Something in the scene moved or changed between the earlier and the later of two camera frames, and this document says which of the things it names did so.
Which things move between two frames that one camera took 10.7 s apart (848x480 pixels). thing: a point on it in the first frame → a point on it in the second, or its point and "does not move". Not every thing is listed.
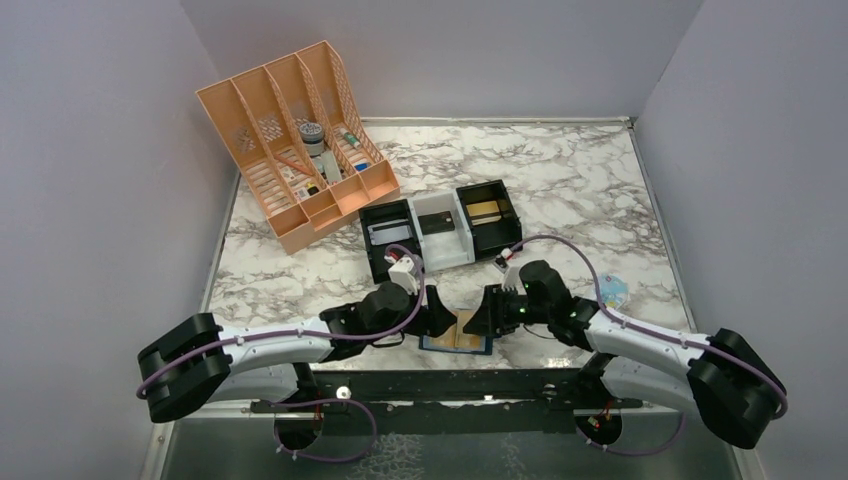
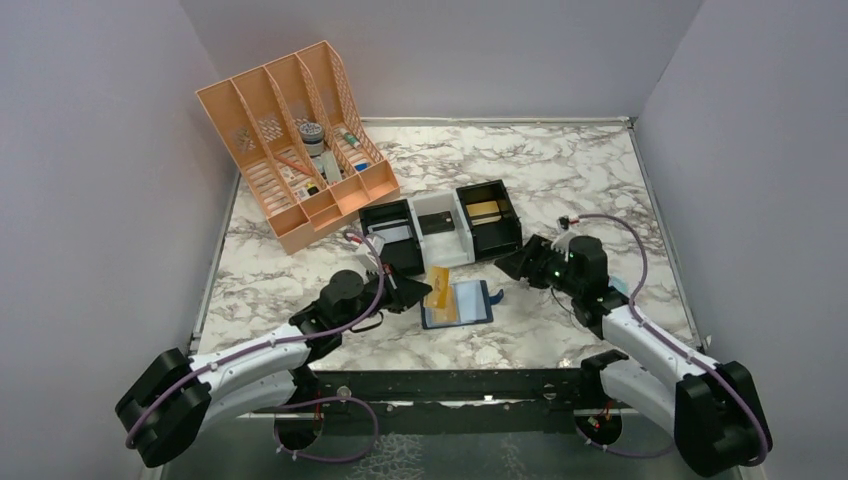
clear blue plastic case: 613,290 does not move
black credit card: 435,223 does not move
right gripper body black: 497,313 → 530,261
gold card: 454,337 → 437,278
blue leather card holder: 455,340 → 474,305
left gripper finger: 437,317 → 408,292
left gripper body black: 428,319 → 395,291
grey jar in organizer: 312,135 does not move
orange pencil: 295,163 does not move
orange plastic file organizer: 301,139 does not move
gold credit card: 485,208 does not move
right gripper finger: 498,313 → 520,264
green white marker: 352,140 does not move
